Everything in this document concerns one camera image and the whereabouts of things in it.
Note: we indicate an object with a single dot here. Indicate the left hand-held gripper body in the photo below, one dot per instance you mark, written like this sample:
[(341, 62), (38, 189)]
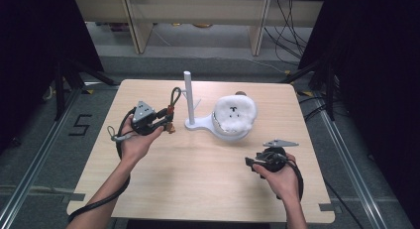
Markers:
[(142, 118)]

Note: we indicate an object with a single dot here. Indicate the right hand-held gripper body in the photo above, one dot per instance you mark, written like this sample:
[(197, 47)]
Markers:
[(272, 158)]

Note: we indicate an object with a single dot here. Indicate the white branched hanger stand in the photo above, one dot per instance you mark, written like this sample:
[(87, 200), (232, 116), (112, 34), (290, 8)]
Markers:
[(189, 100)]

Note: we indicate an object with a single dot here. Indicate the silver-rimmed white bowl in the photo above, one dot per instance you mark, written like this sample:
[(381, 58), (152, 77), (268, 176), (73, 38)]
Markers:
[(219, 127)]

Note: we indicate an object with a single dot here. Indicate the person's right hand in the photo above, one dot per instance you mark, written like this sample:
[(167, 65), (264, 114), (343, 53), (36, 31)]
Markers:
[(280, 184)]

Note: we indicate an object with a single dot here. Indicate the person's left hand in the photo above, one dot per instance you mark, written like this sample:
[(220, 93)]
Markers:
[(138, 146)]

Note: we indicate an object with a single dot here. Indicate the dark round table grommet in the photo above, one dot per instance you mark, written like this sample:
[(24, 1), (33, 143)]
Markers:
[(240, 92)]

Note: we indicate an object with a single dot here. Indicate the black metal stand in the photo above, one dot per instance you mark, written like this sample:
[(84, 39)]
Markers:
[(60, 90), (330, 90)]

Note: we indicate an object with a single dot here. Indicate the light wooden shelf unit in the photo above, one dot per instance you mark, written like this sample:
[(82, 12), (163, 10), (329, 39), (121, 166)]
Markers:
[(198, 11)]

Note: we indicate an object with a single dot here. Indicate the dark curtain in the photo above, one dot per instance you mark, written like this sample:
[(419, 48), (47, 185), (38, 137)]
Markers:
[(29, 57), (379, 73)]

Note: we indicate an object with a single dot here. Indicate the aluminium floor rail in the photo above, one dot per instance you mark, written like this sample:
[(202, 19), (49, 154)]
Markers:
[(36, 163), (350, 163)]

